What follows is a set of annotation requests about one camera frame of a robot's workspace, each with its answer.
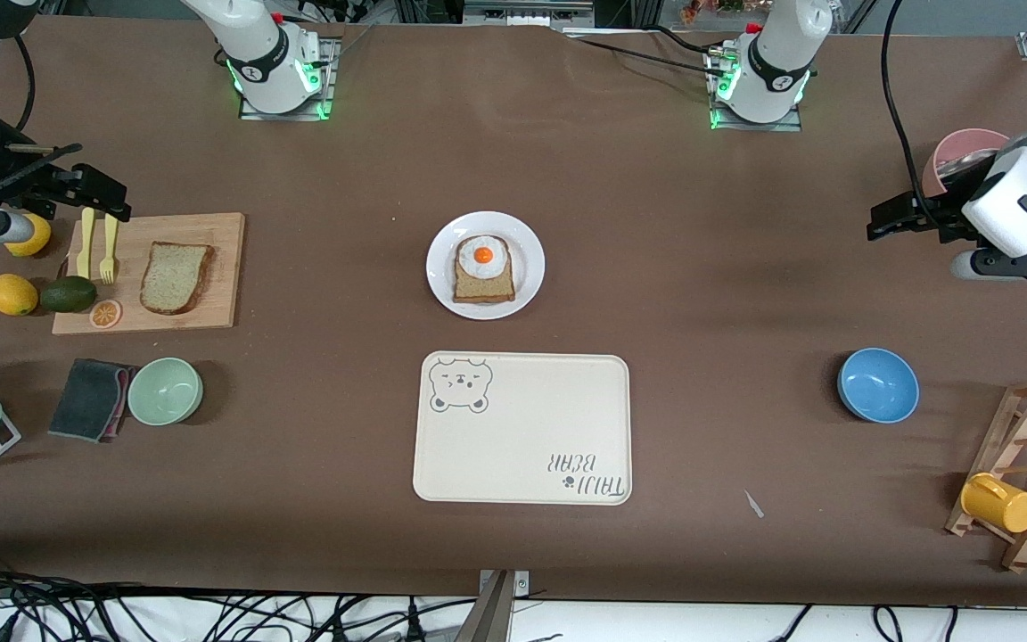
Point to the yellow plastic fork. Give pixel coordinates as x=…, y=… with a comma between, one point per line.
x=109, y=259

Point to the wooden cutting board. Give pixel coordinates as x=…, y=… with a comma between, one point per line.
x=228, y=303

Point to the white round plate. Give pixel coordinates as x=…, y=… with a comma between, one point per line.
x=527, y=267

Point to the pale green bowl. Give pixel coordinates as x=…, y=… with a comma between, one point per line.
x=165, y=391

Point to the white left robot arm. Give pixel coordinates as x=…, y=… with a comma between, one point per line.
x=772, y=71

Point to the yellow mug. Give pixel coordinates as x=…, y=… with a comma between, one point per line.
x=1004, y=506

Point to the blue bowl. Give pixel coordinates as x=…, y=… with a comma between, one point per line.
x=878, y=385

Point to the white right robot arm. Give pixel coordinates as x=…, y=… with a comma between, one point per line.
x=264, y=62

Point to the metal camera pole bracket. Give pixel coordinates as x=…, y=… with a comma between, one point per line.
x=494, y=615

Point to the brown bread slice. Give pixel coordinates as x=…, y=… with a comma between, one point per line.
x=175, y=278
x=482, y=289

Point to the cream tray with bear print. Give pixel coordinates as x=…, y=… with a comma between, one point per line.
x=522, y=437

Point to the folded grey cloth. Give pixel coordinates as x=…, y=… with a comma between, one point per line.
x=86, y=401

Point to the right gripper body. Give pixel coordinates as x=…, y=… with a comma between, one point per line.
x=21, y=181

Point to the grey metal box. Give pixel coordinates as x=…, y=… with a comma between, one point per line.
x=522, y=13

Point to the pink bowl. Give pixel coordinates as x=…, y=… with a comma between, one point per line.
x=968, y=143

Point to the orange fruit slice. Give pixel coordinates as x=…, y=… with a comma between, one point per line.
x=105, y=314

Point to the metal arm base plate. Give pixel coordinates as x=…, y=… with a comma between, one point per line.
x=790, y=127
x=331, y=62

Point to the small grey tape scrap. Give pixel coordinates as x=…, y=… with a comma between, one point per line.
x=753, y=505

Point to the yellow plastic knife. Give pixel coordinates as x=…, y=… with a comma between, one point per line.
x=86, y=250

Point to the yellow lemon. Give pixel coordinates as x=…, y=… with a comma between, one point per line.
x=32, y=242
x=12, y=295

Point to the dark green avocado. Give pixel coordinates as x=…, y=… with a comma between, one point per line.
x=68, y=294

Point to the fried egg toy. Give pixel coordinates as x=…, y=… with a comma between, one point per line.
x=482, y=256

